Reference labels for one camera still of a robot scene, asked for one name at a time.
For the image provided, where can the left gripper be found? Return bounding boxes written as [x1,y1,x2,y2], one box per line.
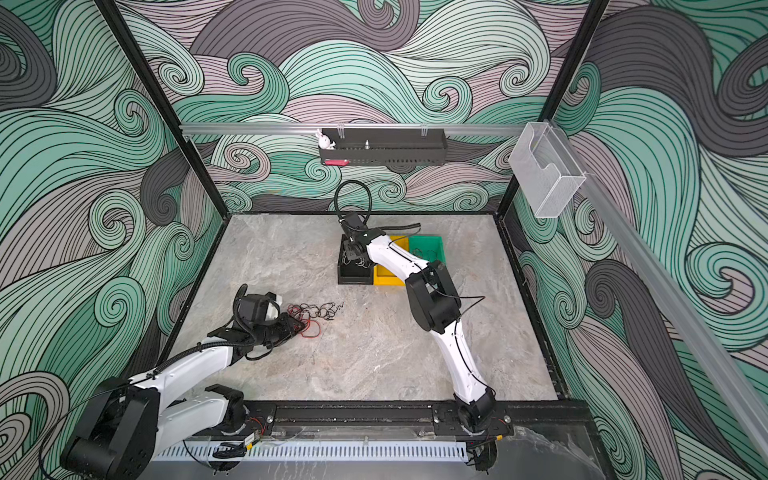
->
[253,312,306,348]

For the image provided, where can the red black white cables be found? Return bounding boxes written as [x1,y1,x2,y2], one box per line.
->
[286,299,346,342]

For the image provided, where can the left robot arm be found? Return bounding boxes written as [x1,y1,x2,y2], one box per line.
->
[60,285,308,479]

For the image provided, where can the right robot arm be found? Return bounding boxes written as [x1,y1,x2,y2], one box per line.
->
[332,180,496,435]

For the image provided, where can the black plastic bin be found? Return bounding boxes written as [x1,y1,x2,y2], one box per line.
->
[337,235,373,285]

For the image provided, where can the yellow plastic bin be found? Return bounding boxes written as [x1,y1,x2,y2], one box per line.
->
[373,236,410,287]

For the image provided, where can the green plastic bin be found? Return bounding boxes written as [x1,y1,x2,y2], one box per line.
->
[408,235,447,265]

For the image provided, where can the white rabbit figurine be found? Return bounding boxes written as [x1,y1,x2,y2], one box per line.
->
[315,129,336,150]

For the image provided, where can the black wall shelf tray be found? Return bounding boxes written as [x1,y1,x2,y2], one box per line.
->
[318,129,448,169]

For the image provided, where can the aluminium wall rail back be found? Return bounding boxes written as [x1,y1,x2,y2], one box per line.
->
[179,122,525,137]

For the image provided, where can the aluminium wall rail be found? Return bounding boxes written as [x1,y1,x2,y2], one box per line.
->
[179,122,525,137]
[548,122,768,457]

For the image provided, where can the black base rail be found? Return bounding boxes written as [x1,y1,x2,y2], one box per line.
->
[244,400,591,437]

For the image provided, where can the white slotted cable duct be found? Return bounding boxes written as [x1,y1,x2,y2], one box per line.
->
[149,440,470,464]

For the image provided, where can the clear acrylic wall holder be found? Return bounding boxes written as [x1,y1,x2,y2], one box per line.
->
[509,122,586,219]

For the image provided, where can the aluminium wall rail right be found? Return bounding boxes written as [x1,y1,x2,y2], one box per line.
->
[548,122,768,457]

